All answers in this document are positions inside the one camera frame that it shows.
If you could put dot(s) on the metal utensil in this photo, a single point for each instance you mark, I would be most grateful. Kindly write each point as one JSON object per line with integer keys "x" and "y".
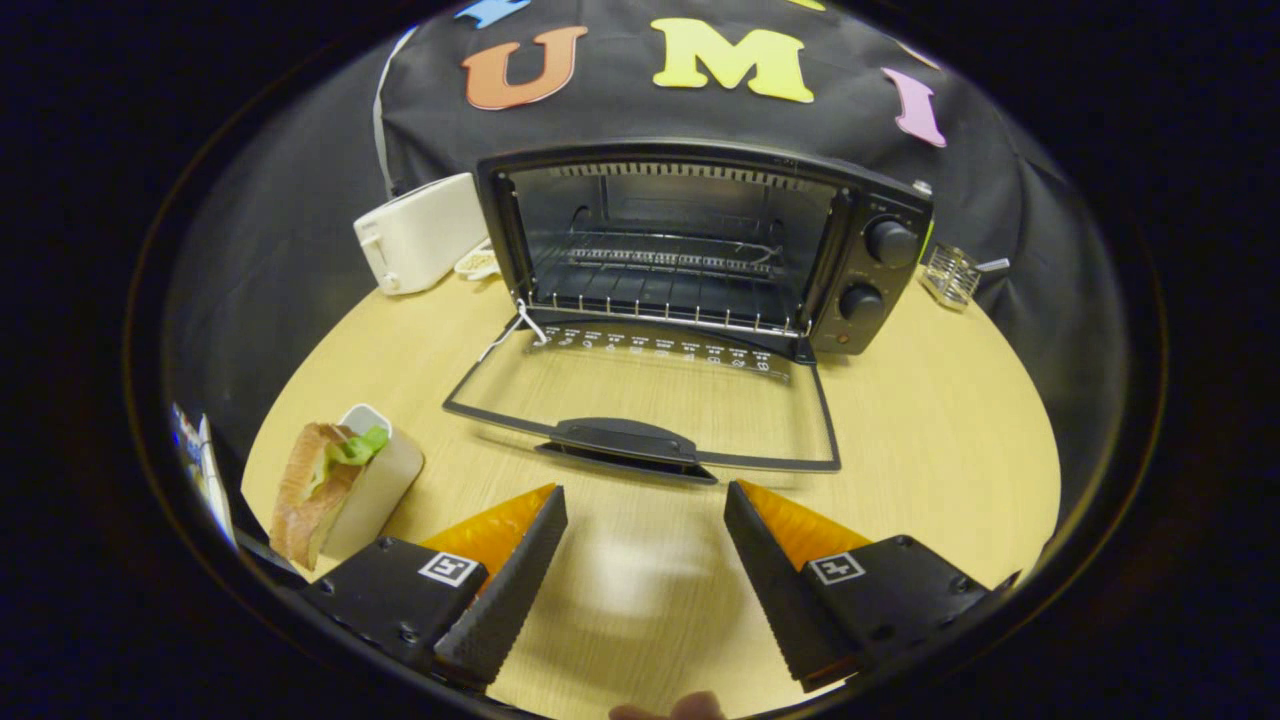
{"x": 995, "y": 265}

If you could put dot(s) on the white rectangular dish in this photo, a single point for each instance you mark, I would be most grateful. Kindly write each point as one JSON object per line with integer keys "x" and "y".
{"x": 385, "y": 490}

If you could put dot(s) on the lettuce sandwich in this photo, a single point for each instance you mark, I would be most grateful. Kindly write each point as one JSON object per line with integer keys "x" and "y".
{"x": 310, "y": 490}

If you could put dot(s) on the white pop-up toaster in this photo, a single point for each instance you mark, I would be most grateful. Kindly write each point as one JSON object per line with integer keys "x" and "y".
{"x": 420, "y": 235}

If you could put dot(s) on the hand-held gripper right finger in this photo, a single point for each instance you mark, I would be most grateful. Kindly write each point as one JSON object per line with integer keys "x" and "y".
{"x": 775, "y": 590}

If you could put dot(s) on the black toaster oven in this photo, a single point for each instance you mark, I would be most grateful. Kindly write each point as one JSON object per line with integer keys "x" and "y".
{"x": 885, "y": 290}

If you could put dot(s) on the blue and white papers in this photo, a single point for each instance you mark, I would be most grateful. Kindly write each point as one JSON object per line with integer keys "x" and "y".
{"x": 205, "y": 470}

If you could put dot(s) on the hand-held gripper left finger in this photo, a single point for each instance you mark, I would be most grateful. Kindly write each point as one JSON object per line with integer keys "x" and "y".
{"x": 510, "y": 590}

